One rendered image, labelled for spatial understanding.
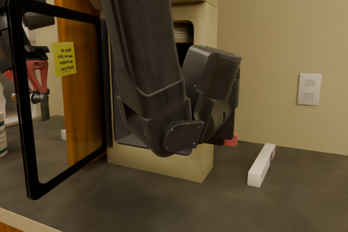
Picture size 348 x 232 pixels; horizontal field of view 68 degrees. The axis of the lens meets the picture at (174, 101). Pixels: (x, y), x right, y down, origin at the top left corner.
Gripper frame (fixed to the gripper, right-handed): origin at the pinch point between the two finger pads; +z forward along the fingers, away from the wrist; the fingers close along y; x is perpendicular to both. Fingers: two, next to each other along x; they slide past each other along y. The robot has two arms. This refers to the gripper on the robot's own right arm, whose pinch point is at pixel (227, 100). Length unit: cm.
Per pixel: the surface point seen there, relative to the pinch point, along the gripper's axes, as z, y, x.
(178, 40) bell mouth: 15.4, 12.6, 17.2
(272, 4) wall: 55, 27, -3
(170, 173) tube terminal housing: 12.1, -24.7, 18.1
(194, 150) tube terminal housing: 12.1, -16.8, 11.0
